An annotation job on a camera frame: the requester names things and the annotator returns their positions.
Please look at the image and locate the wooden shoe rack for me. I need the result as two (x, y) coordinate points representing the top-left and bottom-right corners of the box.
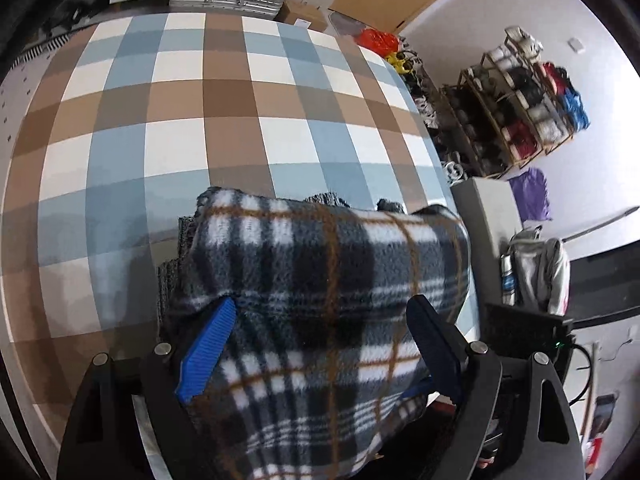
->
(440, 26), (591, 181)

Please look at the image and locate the purple bag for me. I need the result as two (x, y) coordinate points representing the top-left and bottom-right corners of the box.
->
(509, 167), (553, 223)

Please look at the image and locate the clear water bottle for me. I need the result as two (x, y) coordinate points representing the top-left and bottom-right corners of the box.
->
(500, 255), (518, 307)

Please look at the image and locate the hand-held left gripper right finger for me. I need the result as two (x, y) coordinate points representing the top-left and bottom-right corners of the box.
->
(406, 294), (586, 480)

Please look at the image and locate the black cable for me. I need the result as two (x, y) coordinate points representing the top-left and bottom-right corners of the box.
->
(567, 342), (596, 406)

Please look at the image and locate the grey bed frame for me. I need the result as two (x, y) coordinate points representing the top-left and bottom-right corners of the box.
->
(450, 177), (526, 311)

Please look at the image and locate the flat cardboard box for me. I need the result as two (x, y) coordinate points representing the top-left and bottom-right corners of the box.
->
(276, 0), (331, 31)

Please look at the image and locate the grey floor mat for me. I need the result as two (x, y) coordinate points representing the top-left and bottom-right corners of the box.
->
(330, 14), (366, 36)

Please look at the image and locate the black electronics box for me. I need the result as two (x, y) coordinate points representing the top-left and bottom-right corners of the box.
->
(484, 302), (575, 363)

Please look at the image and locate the metal rod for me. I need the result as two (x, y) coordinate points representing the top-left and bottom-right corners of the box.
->
(562, 206), (640, 243)

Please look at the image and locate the checkered bed sheet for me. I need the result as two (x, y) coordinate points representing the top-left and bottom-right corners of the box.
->
(0, 11), (481, 480)

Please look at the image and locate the pile of shoes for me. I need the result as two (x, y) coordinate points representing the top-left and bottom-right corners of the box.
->
(400, 50), (473, 183)

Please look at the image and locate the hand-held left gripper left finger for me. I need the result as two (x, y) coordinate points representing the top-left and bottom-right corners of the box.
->
(57, 296), (238, 480)

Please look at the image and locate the patterned floor rug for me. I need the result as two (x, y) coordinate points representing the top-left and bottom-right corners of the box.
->
(0, 30), (68, 171)

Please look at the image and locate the red plastic bag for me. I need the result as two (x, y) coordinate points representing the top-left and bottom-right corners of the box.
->
(357, 29), (401, 55)

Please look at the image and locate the plaid knit cardigan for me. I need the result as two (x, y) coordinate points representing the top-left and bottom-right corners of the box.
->
(156, 186), (473, 480)

